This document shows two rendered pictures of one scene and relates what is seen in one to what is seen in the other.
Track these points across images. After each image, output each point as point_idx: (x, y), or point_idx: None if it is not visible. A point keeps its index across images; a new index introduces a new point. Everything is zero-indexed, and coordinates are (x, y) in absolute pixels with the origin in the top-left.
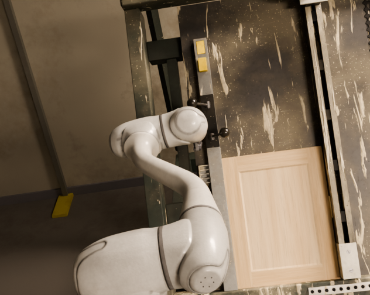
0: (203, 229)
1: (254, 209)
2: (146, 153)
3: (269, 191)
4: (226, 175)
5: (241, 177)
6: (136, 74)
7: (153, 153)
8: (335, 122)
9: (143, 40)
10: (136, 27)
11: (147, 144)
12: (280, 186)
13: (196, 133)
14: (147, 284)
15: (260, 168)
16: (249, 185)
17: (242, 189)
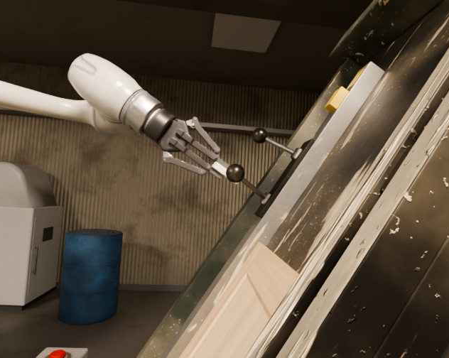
0: None
1: (200, 355)
2: (65, 99)
3: (224, 342)
4: (240, 270)
5: (241, 285)
6: (298, 126)
7: (87, 113)
8: (391, 198)
9: (333, 92)
10: (333, 78)
11: (85, 101)
12: (233, 350)
13: (68, 77)
14: None
15: (254, 285)
16: (231, 306)
17: (226, 305)
